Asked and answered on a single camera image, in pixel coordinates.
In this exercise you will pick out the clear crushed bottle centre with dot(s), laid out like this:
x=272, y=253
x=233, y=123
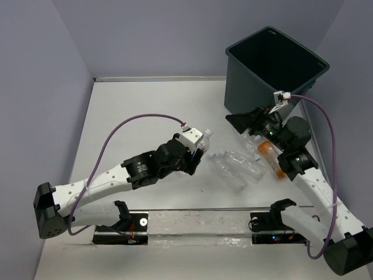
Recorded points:
x=232, y=179

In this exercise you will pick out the clear bottle near bin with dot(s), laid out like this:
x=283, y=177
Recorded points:
x=249, y=144

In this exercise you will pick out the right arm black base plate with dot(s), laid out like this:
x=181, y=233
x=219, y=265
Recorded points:
x=267, y=227

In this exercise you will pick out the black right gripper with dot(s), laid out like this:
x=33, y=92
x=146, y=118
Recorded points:
x=242, y=121

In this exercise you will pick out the orange liquid bottle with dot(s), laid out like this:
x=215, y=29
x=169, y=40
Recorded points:
x=270, y=154

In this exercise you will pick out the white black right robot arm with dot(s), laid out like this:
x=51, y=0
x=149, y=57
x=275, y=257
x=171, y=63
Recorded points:
x=334, y=233

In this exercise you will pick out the dark green plastic bin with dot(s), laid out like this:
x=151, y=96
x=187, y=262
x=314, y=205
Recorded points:
x=265, y=62

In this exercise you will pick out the clear bottle orange blue label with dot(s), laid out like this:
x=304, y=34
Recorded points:
x=204, y=143

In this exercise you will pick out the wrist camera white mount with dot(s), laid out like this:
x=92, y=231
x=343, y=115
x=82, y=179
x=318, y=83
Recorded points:
x=281, y=99
x=190, y=137

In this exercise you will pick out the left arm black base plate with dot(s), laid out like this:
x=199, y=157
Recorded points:
x=129, y=230

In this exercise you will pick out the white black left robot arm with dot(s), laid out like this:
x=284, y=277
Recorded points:
x=60, y=207

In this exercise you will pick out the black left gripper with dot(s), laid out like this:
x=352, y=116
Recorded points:
x=191, y=168

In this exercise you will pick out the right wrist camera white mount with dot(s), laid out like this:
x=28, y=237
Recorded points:
x=281, y=99

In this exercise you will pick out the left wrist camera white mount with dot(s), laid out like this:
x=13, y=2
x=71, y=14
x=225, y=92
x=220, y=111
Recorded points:
x=190, y=137

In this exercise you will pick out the clear bottle white cap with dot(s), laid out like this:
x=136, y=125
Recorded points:
x=249, y=168

